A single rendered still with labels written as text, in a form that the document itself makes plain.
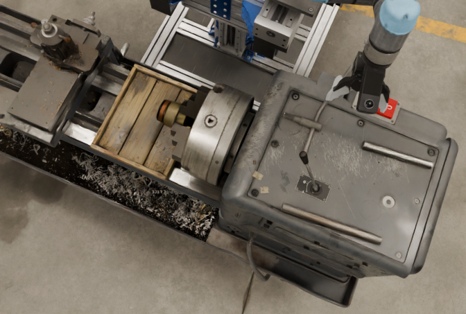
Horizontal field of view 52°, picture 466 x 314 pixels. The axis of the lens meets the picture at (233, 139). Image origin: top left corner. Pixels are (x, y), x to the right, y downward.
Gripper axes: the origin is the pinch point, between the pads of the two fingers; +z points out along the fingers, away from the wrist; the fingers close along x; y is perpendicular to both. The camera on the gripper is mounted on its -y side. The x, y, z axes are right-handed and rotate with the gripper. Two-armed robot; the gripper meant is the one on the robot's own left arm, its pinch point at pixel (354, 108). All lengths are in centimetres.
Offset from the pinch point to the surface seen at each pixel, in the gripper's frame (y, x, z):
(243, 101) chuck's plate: 6.8, 29.6, 18.2
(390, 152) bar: -1.8, -14.8, 14.5
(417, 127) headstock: 9.0, -22.2, 14.7
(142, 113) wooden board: 13, 67, 49
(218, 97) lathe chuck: 5.4, 37.1, 16.9
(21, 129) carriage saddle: -6, 106, 48
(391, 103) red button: 13.5, -13.2, 12.2
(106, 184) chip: -5, 81, 83
